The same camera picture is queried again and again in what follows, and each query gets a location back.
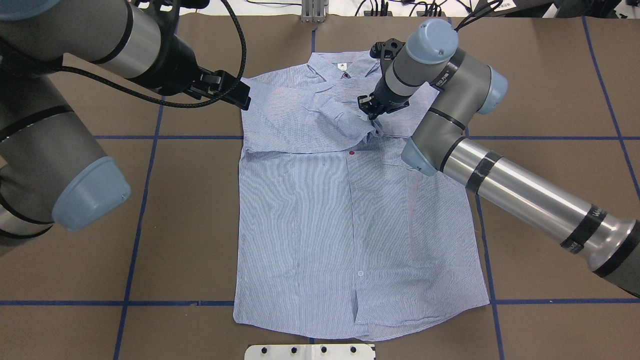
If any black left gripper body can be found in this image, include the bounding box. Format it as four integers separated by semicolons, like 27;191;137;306
185;67;251;111

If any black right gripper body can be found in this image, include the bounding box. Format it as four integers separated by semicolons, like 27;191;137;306
357;80;410;121

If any light blue striped shirt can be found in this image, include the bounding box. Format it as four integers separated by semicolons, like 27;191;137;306
233;51;490;342

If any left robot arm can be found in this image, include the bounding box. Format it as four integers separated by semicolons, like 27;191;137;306
0;0;250;255

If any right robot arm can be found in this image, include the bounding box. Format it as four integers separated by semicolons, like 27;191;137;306
358;17;640;297

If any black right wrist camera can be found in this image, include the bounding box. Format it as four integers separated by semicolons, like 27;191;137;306
369;38;405;64

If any aluminium frame post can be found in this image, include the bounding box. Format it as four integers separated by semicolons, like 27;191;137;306
301;0;329;23

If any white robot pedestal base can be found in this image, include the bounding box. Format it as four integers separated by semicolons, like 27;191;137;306
244;343;377;360

